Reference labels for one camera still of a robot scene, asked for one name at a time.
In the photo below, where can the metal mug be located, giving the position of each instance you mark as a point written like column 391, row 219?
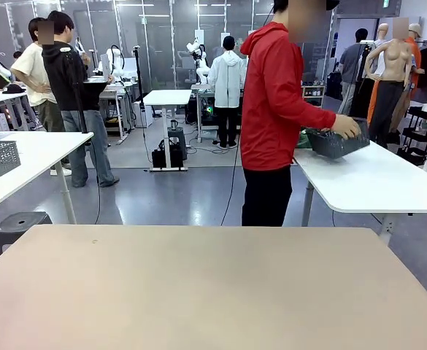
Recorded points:
column 173, row 124

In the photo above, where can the person in white jacket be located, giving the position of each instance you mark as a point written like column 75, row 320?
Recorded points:
column 227, row 76

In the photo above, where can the person's right hand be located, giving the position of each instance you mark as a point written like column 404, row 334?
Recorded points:
column 344, row 125

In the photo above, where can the black camera stand pole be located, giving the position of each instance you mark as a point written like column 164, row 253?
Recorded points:
column 76, row 87

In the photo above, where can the black bags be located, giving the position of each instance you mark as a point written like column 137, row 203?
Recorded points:
column 160, row 156

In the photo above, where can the bare mannequin with dark trousers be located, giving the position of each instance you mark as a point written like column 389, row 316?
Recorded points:
column 395, row 62

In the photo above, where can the person's right red-sleeved forearm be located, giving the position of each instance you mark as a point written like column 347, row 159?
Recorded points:
column 322, row 116

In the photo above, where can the grey plastic stool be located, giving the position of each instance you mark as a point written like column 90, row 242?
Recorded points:
column 178, row 136
column 16, row 226

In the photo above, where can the small white standing desk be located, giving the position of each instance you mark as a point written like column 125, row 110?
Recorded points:
column 167, row 97

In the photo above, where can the black tripod pole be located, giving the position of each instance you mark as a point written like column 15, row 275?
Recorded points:
column 139, row 80

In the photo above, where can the person in red jacket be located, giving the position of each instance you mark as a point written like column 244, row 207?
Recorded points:
column 271, row 109

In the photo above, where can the person in grey shirt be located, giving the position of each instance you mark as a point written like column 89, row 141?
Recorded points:
column 352, row 62

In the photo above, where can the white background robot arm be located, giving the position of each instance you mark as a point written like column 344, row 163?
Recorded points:
column 200, row 71
column 116, row 63

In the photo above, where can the person in cream t-shirt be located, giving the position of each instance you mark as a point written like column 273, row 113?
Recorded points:
column 30, row 73

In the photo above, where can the mannequin with orange clothes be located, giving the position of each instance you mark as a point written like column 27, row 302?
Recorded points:
column 414, row 33

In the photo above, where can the black shelf cart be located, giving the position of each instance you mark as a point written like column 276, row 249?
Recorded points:
column 417, row 136

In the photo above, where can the white shelf with jars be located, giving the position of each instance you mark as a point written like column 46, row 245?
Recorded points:
column 313, row 95

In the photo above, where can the white mannequin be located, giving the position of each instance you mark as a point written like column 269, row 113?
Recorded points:
column 382, row 36

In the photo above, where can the person in black hoodie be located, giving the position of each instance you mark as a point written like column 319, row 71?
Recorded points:
column 67, row 80

